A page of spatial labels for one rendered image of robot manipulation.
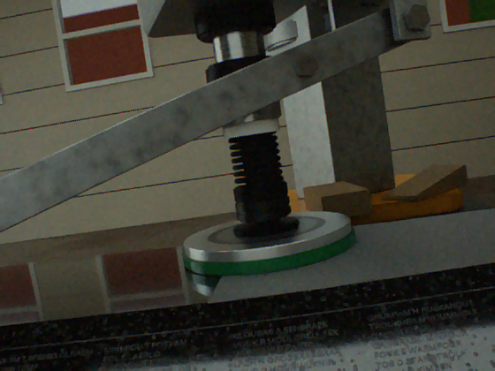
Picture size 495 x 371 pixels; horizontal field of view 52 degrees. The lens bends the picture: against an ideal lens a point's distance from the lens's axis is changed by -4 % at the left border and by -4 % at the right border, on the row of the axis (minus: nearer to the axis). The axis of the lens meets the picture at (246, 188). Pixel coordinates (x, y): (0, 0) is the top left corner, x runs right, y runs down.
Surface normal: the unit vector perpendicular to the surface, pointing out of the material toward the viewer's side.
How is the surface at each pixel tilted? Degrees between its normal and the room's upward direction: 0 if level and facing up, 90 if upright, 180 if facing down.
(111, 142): 90
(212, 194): 90
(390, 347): 45
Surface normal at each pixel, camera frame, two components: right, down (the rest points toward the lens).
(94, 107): -0.06, 0.11
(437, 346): -0.14, -0.62
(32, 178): 0.29, 0.06
